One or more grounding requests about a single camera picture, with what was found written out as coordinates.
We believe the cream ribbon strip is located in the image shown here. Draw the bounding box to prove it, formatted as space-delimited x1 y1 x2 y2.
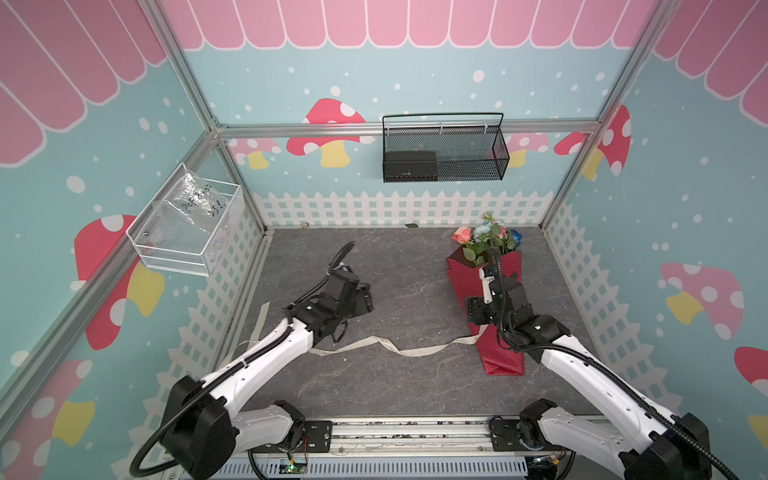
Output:
228 302 488 360

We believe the dark blue fake rose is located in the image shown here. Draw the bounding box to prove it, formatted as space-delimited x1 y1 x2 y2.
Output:
507 229 522 251

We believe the light blue fake flower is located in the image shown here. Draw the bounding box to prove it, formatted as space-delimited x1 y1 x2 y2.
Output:
458 212 512 266

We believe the pink orange fake rose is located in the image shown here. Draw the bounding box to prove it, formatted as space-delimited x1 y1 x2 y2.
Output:
452 227 473 245

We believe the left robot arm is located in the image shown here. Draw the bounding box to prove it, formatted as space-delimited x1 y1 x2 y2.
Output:
129 266 374 479

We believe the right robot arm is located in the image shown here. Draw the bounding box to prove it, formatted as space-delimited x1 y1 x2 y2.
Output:
465 265 736 479

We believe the black box in basket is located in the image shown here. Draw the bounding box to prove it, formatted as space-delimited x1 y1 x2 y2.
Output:
382 151 438 183

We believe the clear plastic bag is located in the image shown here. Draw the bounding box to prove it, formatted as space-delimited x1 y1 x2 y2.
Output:
154 171 230 238

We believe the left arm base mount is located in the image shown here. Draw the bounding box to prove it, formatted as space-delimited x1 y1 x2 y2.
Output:
279 420 333 453

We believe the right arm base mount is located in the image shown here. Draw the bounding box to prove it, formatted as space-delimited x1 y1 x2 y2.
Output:
488 416 544 452

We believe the black wire mesh basket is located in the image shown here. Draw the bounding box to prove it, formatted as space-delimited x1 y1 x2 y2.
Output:
381 112 511 182

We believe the white wire basket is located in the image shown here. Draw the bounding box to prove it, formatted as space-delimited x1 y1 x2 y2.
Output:
126 163 244 277

